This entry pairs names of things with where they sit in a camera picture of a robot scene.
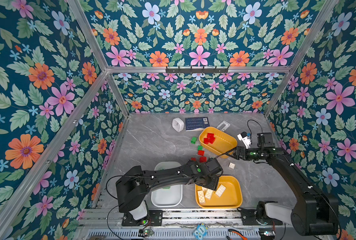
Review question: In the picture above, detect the cream long lego brick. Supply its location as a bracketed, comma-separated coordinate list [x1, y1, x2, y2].
[197, 190, 206, 205]

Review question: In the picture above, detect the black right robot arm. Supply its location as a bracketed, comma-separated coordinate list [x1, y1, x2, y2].
[218, 133, 343, 236]

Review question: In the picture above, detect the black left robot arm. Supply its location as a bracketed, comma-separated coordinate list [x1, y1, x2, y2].
[115, 158, 224, 221]

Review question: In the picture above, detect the far yellow plastic bin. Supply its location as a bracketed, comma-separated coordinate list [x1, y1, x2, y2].
[199, 127, 238, 156]

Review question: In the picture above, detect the yellow plastic bin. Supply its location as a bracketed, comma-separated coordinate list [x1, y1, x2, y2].
[199, 127, 238, 156]
[195, 176, 243, 209]

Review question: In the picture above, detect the near yellow plastic bin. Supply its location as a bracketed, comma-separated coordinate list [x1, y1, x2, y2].
[195, 176, 243, 209]

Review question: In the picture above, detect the dark blue book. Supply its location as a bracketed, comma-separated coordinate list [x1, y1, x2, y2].
[185, 117, 210, 131]

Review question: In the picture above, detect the white plastic bin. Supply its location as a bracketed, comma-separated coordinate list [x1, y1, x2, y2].
[151, 162, 183, 208]

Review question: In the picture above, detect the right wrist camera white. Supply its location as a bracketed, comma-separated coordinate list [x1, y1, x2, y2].
[237, 132, 252, 149]

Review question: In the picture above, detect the black hook rail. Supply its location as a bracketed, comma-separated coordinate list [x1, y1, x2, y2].
[165, 66, 229, 75]

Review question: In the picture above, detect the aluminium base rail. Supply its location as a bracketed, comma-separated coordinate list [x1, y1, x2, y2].
[79, 208, 282, 227]

